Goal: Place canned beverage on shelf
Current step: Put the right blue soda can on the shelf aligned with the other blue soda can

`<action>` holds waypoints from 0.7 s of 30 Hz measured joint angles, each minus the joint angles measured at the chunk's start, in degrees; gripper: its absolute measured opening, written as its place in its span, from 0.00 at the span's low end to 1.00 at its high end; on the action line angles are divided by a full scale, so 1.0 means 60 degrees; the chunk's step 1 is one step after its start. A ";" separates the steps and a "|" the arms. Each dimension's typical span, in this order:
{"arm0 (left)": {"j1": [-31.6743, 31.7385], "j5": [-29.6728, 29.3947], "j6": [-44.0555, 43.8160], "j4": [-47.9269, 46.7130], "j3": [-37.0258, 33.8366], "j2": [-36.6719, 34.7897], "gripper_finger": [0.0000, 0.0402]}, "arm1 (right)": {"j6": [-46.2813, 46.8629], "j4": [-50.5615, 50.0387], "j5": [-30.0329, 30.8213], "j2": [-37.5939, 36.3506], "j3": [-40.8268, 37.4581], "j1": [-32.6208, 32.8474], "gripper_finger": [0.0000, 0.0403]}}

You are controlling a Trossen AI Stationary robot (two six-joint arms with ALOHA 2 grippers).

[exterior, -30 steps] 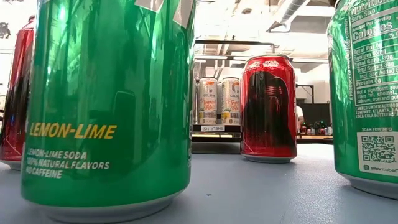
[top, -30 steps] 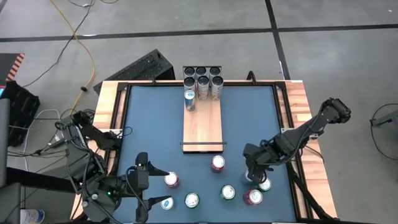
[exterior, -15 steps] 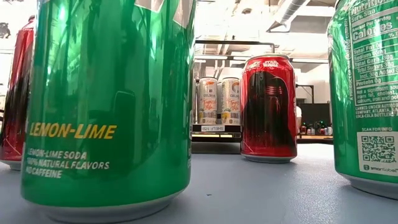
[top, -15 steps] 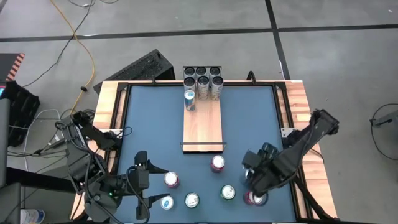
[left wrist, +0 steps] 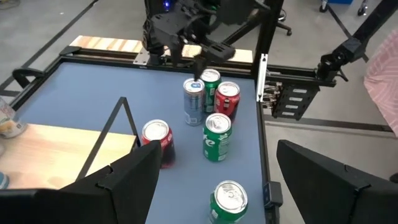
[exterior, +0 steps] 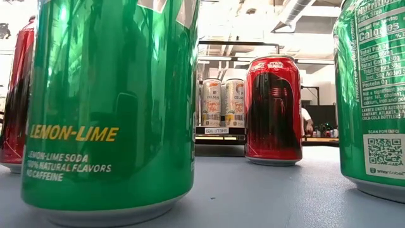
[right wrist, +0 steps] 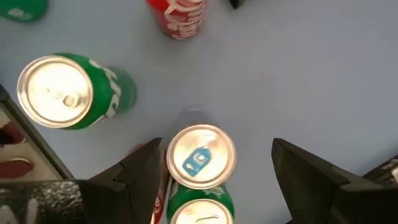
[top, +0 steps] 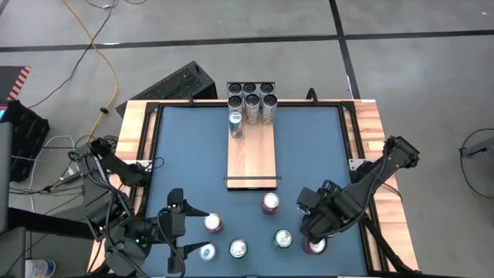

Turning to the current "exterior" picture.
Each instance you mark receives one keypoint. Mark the person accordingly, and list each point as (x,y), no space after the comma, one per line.
(306,118)

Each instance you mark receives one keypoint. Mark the blue table mat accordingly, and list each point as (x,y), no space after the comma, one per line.
(269,196)

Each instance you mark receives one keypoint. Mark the red Coca-Cola can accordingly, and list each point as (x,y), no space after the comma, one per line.
(273,111)
(17,95)

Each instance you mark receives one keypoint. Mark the black metal table frame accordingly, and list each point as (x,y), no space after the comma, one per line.
(322,143)

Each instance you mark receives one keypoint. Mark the silver ceiling duct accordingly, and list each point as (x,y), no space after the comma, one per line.
(294,14)

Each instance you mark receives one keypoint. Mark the green Sprite can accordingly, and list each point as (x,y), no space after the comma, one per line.
(107,95)
(373,95)

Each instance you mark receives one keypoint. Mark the distant red object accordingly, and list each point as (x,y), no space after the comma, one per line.
(315,133)

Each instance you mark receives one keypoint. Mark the distant black equipment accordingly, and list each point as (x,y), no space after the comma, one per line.
(326,130)

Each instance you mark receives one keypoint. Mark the wooden shelf with black rails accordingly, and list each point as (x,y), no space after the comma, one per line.
(202,130)

